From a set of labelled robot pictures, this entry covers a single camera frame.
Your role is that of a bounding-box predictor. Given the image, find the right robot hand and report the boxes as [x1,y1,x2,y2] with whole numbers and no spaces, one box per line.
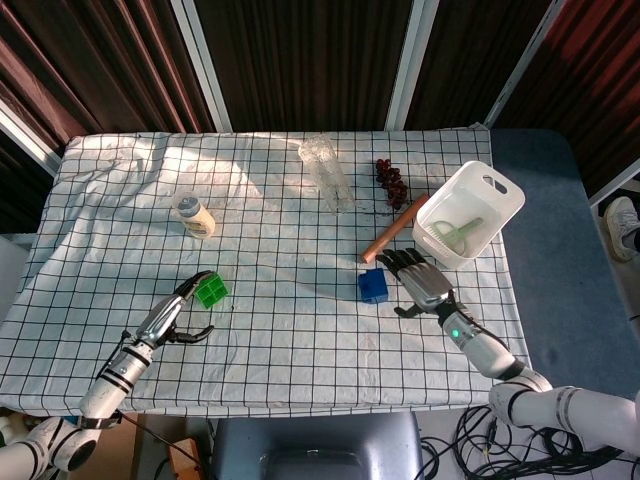
[375,248,460,320]

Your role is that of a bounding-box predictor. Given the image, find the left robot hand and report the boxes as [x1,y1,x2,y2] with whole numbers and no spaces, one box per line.
[132,269,219,349]

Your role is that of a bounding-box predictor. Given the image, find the blue cube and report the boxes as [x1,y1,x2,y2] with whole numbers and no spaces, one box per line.
[357,267,390,304]

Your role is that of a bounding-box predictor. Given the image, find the green cube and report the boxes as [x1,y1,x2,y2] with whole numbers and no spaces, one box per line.
[194,273,229,309]

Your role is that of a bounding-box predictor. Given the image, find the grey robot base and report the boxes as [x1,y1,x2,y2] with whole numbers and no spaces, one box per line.
[210,410,427,480]

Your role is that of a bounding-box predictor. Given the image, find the brown wooden rolling pin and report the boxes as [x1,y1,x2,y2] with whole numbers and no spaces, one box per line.
[361,193,431,264]

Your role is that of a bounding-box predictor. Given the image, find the green tool in basket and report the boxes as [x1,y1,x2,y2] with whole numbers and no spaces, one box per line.
[431,216,486,249]

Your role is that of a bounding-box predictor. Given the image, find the white plastic basket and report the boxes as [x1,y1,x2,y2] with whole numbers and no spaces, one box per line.
[411,159,526,270]

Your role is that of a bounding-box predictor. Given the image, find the small beige jar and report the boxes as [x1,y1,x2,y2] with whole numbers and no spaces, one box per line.
[172,194,217,241]

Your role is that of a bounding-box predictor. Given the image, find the bunch of dark grapes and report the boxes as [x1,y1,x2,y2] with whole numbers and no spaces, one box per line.
[375,158,409,211]

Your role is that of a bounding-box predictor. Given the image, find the checkered white tablecloth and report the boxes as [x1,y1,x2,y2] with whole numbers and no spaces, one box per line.
[0,123,532,420]

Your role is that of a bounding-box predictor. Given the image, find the clear plastic bottle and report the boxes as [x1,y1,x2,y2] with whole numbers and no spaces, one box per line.
[298,133,357,216]

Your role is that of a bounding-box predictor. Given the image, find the white sneaker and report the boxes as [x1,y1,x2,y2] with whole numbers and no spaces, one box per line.
[602,195,640,264]

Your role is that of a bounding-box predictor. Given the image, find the black floor cables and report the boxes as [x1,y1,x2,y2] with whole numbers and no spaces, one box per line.
[418,404,640,480]

